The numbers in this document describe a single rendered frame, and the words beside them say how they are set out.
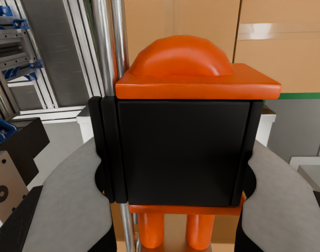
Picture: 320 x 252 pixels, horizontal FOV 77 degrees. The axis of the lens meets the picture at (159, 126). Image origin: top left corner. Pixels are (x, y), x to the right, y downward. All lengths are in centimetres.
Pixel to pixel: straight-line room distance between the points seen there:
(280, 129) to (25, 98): 161
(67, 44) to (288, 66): 96
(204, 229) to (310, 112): 151
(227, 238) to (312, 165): 148
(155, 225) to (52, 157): 166
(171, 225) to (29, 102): 124
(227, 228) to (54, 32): 108
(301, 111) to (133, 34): 123
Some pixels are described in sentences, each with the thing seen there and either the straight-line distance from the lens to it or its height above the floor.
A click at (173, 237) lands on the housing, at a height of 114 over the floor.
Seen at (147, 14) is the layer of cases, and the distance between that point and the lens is 71.
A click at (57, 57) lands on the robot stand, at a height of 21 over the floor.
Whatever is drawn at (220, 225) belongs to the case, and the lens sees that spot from 48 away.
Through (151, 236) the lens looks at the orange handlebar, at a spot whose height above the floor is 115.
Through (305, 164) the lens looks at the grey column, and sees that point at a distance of 186.
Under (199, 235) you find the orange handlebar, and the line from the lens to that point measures 18.
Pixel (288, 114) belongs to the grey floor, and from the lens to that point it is 158.
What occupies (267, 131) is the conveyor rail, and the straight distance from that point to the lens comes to 83.
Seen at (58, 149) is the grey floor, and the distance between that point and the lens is 173.
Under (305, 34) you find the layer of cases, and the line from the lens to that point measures 83.
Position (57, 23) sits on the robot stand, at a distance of 117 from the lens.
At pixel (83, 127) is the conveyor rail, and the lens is 81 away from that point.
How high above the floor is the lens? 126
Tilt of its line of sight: 63 degrees down
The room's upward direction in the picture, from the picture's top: 175 degrees counter-clockwise
